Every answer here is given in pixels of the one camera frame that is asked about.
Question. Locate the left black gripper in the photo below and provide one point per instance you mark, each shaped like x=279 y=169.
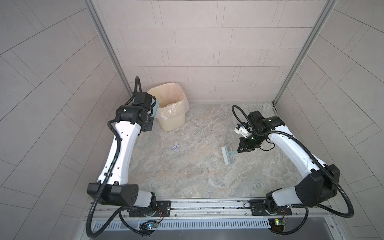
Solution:
x=150 y=122

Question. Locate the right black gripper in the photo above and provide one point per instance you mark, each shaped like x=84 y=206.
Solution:
x=244 y=145

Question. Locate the grey-green hand brush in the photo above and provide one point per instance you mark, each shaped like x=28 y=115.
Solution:
x=228 y=155

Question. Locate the beige trash bin with bag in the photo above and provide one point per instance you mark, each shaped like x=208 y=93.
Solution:
x=173 y=105

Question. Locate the white checked paper scrap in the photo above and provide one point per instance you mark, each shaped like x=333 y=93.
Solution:
x=176 y=147

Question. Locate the grey-green plastic dustpan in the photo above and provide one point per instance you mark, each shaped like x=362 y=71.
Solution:
x=155 y=109

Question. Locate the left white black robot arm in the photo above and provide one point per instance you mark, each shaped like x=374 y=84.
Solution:
x=112 y=187

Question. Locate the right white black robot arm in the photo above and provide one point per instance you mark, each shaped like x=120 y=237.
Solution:
x=320 y=181

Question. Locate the right circuit board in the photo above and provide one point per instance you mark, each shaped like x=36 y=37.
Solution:
x=277 y=225

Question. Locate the circuit board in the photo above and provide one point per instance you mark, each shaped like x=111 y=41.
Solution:
x=277 y=225
x=149 y=225

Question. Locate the left circuit board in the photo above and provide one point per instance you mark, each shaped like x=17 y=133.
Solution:
x=149 y=225

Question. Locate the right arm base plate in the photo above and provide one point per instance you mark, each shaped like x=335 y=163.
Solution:
x=260 y=208

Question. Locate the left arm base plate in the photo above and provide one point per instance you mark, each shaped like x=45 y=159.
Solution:
x=161 y=209

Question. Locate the aluminium mounting rail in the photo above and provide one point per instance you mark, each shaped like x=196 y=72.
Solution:
x=226 y=208

